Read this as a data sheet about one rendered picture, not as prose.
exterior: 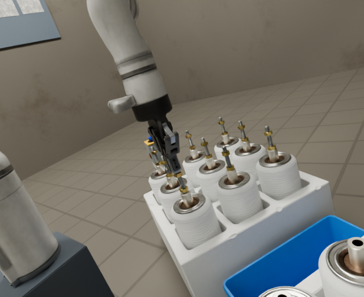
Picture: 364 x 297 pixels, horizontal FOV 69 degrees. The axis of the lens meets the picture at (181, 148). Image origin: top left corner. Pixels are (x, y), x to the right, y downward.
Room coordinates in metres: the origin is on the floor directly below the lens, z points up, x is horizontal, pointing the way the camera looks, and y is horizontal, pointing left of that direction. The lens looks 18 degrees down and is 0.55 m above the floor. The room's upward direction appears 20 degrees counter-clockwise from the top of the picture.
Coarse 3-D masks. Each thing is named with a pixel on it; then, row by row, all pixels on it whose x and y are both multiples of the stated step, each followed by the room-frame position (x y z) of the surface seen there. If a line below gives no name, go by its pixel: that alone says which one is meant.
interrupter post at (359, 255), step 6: (348, 240) 0.25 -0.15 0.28; (354, 240) 0.25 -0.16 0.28; (360, 240) 0.25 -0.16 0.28; (348, 246) 0.25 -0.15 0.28; (354, 246) 0.24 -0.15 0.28; (360, 246) 0.24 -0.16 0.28; (354, 252) 0.24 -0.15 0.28; (360, 252) 0.24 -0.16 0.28; (354, 258) 0.24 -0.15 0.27; (360, 258) 0.24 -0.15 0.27; (354, 264) 0.24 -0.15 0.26; (360, 264) 0.24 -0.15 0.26
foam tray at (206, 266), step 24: (312, 192) 0.51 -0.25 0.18; (264, 216) 0.48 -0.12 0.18; (288, 216) 0.49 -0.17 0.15; (312, 216) 0.51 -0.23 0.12; (168, 240) 0.52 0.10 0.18; (216, 240) 0.46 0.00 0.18; (240, 240) 0.46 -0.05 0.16; (264, 240) 0.48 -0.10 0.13; (192, 264) 0.44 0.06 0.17; (216, 264) 0.45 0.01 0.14; (240, 264) 0.46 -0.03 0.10; (192, 288) 0.43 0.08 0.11; (216, 288) 0.44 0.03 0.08
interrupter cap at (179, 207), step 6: (180, 198) 0.55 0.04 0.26; (198, 198) 0.53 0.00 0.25; (204, 198) 0.51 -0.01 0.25; (174, 204) 0.53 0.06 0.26; (180, 204) 0.53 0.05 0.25; (192, 204) 0.51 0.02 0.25; (198, 204) 0.50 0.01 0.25; (174, 210) 0.51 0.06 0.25; (180, 210) 0.50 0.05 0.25; (186, 210) 0.49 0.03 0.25; (192, 210) 0.48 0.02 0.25
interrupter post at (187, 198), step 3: (189, 192) 0.52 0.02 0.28; (183, 195) 0.51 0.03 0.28; (186, 195) 0.51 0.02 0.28; (189, 195) 0.51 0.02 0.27; (183, 198) 0.51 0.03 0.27; (186, 198) 0.51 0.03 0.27; (189, 198) 0.51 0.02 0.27; (192, 198) 0.52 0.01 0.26; (183, 201) 0.52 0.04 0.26; (186, 201) 0.51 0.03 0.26; (189, 201) 0.51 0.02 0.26; (192, 201) 0.51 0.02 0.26; (186, 204) 0.51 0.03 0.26; (189, 204) 0.51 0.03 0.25
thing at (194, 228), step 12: (204, 204) 0.50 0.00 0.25; (180, 216) 0.49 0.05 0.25; (192, 216) 0.48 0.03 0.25; (204, 216) 0.48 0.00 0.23; (216, 216) 0.51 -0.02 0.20; (180, 228) 0.49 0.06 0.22; (192, 228) 0.47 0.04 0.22; (204, 228) 0.48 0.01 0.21; (216, 228) 0.49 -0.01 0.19; (192, 240) 0.48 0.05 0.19; (204, 240) 0.47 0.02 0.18
